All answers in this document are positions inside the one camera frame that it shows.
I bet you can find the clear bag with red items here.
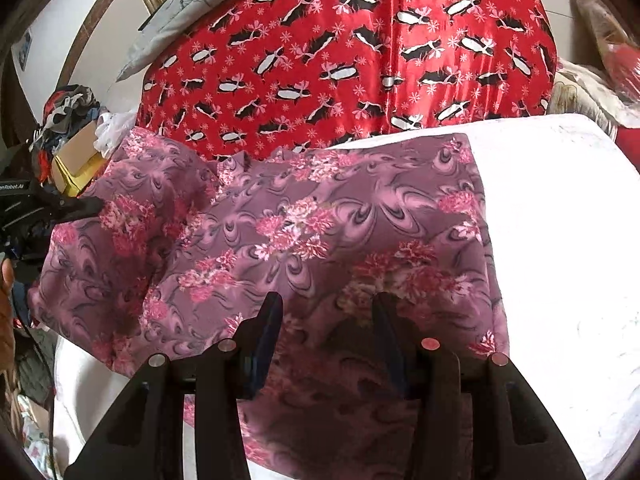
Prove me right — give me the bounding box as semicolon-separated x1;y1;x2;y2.
575;0;639;105

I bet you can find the grey pillow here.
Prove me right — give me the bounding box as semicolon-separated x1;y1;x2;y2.
116;0;226;81

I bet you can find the white plastic bag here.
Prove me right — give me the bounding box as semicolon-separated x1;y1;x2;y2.
93;110;137;159

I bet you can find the pile of dark clothes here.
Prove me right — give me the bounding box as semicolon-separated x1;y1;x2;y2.
29;84;101;183

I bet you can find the white folding mat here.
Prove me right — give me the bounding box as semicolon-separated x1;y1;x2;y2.
49;112;640;480

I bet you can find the brown cardboard box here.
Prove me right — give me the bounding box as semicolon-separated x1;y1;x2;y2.
51;122;105;197

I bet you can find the red satin patterned blanket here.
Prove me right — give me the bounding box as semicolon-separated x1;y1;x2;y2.
137;0;556;158

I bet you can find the purple floral patterned cloth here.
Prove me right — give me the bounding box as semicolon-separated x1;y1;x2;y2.
28;128;509;479

